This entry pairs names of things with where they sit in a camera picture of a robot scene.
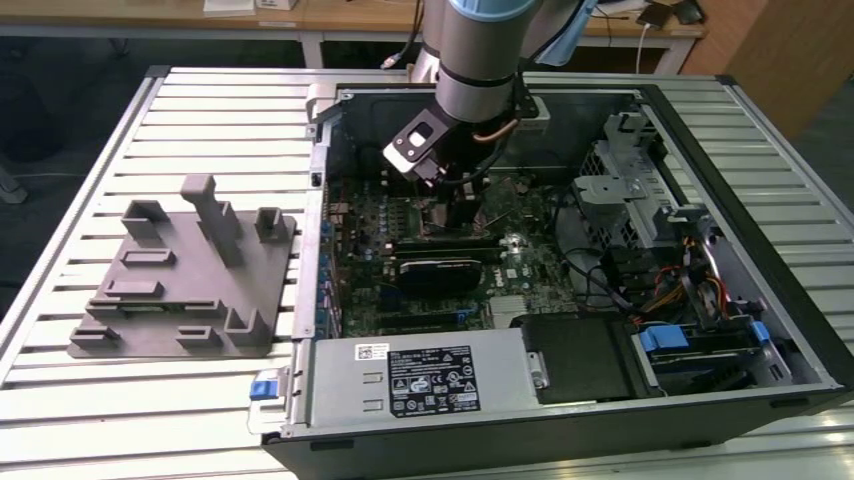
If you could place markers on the black PC case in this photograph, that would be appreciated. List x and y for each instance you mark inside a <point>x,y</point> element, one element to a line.
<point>467,450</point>

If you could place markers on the silver power supply unit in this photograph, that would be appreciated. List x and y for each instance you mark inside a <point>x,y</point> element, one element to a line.
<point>347,380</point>

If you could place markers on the white black-faced wrist camera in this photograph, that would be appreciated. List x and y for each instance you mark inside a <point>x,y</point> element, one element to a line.
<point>416,135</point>

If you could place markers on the wooden desk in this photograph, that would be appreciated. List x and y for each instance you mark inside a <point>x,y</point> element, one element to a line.
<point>167,22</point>

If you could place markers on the black graphics card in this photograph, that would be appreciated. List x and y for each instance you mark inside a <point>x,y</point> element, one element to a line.
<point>440,280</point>

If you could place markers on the grey parts rack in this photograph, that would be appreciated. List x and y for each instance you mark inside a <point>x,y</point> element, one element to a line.
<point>200,280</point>

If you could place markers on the small blue carrier clip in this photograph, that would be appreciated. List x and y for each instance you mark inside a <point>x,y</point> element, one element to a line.
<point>758,335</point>

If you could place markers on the black power adapter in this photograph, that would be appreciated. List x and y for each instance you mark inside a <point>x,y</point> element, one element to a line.
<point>655,15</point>

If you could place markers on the black expansion slot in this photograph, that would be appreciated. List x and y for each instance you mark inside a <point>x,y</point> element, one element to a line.
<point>414,322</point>

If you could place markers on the blue case latch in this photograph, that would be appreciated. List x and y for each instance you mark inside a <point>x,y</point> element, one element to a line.
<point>262,390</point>

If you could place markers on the large white box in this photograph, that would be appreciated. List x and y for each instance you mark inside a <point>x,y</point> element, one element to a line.
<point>227,6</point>

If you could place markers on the small white box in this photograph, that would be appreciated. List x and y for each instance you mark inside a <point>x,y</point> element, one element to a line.
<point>276,4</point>

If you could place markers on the black plastic shroud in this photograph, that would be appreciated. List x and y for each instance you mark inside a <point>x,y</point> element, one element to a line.
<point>581,360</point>

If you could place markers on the CPU socket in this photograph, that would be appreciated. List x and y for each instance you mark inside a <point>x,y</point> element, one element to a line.
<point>434,233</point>

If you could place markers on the silver chipset heatsink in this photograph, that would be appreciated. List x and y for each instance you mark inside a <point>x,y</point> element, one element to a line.
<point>510,307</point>

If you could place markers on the wooden cabinet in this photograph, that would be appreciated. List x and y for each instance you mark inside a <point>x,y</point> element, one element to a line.
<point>787,50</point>

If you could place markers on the black desk device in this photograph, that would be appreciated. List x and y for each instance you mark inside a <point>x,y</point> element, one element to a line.
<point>689,11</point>

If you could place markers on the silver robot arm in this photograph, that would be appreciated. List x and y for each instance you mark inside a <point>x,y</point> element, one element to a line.
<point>476,60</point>

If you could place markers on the green motherboard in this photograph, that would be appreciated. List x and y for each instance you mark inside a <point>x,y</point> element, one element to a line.
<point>534,280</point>

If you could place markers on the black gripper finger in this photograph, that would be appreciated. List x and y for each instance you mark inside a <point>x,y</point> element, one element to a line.
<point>463,215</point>

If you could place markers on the metal drive cage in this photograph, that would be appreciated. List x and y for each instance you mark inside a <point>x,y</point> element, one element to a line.
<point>621,200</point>

